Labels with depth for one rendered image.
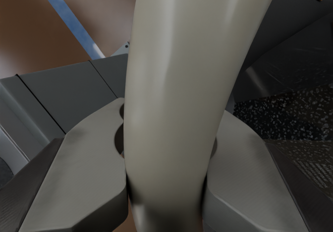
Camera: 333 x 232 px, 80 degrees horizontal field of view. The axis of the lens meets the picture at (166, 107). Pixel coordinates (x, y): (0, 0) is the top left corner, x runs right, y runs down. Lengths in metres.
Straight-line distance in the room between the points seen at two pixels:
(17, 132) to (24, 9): 1.27
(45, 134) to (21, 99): 0.12
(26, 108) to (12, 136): 0.08
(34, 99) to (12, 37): 1.27
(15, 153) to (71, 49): 1.06
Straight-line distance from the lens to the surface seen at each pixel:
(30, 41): 1.85
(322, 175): 0.63
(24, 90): 0.73
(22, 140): 0.69
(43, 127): 0.69
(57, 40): 1.68
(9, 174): 0.73
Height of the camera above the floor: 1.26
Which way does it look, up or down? 66 degrees down
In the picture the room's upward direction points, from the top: 144 degrees counter-clockwise
